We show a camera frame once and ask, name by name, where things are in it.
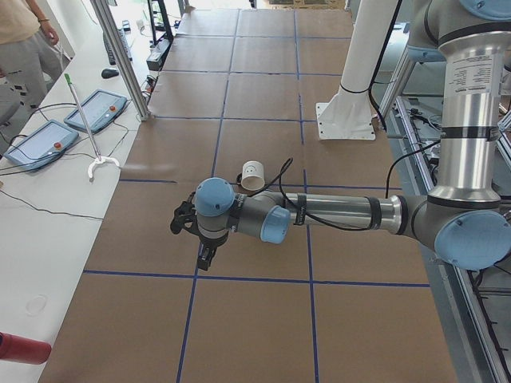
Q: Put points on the near teach pendant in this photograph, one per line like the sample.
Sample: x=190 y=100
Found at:
x=43 y=146

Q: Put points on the white pedestal column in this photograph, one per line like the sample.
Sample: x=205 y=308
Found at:
x=347 y=116

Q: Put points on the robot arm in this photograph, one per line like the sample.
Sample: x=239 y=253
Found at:
x=459 y=218

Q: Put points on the reacher grabber stick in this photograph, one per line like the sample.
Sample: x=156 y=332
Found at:
x=99 y=158

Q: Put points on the teach pendant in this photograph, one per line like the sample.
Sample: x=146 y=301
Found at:
x=101 y=108
x=43 y=146

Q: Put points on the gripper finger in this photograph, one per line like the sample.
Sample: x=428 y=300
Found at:
x=202 y=260
x=210 y=253

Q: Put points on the brown paper table cover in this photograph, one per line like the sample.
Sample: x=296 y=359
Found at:
x=322 y=306

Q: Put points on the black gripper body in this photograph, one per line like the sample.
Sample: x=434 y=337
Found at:
x=209 y=243

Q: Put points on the white smiley mug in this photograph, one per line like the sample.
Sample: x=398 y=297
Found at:
x=252 y=176

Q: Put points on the person standing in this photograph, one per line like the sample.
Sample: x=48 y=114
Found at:
x=28 y=51

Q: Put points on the far teach pendant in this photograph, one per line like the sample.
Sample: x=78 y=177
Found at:
x=101 y=108

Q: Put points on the red bottle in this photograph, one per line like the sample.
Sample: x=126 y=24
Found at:
x=24 y=350

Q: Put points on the black computer mouse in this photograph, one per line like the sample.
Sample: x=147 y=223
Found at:
x=109 y=73

